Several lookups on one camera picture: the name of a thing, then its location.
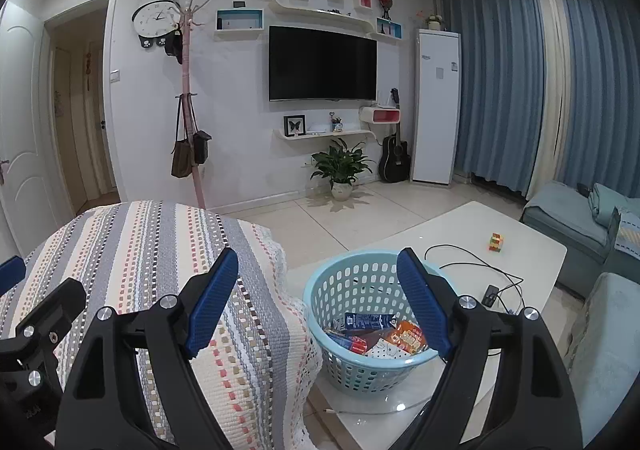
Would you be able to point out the striped sofa cushion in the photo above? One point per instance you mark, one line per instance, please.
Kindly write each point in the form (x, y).
(627, 235)

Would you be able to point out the pink coat rack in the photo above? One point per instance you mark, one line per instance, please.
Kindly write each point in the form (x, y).
(186, 60)

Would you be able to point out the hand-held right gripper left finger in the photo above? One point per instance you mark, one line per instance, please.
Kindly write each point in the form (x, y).
(212, 302)

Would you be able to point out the red wall cube box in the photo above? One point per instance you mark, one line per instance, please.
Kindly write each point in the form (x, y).
(365, 1)

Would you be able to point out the small potted plant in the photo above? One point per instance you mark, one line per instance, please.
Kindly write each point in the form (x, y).
(435, 23)

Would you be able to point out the panda wall clock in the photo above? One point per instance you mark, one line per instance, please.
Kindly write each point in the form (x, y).
(155, 18)

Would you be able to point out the small teal box shelf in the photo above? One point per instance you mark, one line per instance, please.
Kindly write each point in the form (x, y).
(387, 29)

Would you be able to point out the red snack packet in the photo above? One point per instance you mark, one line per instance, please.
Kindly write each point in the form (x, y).
(350, 342)

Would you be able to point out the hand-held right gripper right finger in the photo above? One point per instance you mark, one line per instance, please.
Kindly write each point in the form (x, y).
(425, 305)

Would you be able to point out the pen holder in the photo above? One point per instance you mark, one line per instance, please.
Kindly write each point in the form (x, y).
(337, 126)

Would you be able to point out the orange snack packet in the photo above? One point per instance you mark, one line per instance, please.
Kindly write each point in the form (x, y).
(407, 337)

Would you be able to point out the white dotted packet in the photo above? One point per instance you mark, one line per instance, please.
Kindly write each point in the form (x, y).
(385, 351)

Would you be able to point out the teal white box shelf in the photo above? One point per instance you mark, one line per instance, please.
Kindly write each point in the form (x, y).
(240, 23)

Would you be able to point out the white curved low wall shelf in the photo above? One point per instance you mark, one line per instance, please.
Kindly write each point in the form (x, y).
(320, 134)

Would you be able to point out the white door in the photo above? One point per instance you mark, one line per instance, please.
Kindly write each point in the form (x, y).
(105, 105)
(25, 130)

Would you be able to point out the white red wall box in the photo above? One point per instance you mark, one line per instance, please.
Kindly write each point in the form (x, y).
(385, 116)

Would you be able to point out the black hanging bag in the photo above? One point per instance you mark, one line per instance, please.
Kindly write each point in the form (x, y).
(202, 148)

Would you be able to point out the teal sofa cushion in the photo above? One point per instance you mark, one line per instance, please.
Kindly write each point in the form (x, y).
(607, 202)

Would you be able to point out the light blue plastic basket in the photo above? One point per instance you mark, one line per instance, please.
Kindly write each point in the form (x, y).
(340, 365)

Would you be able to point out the black acoustic guitar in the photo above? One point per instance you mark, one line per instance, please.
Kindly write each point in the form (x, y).
(394, 160)

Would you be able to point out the blue curtain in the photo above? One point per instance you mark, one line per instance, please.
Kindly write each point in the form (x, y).
(605, 80)
(490, 80)

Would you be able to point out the red hanging ornament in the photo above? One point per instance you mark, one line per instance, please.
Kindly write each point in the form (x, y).
(88, 68)

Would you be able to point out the black wall television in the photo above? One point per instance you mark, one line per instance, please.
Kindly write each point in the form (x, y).
(322, 63)

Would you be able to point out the white curved high wall shelf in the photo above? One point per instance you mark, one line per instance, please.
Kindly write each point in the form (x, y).
(325, 13)

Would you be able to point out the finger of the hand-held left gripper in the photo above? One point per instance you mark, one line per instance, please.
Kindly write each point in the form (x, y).
(50, 315)
(11, 275)

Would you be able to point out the green potted plant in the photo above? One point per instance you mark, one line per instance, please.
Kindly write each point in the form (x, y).
(341, 165)

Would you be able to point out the striped woven blanket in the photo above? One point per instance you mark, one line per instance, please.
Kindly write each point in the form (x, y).
(150, 240)

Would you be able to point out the grey blue sofa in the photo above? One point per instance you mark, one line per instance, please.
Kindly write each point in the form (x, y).
(560, 215)

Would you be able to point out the colourful cube toy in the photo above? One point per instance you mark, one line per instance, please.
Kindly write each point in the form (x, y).
(494, 242)

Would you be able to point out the beige curtain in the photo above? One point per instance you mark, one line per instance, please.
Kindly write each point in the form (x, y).
(552, 80)

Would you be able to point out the black hanging hat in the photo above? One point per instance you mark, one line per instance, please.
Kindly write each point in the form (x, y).
(175, 45)

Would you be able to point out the white standing air conditioner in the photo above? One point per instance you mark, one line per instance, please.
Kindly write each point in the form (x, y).
(435, 130)

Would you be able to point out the brown hanging bag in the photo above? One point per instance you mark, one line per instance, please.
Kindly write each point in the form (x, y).
(181, 160)

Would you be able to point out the black power adapter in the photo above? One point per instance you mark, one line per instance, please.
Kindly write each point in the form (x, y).
(490, 295)

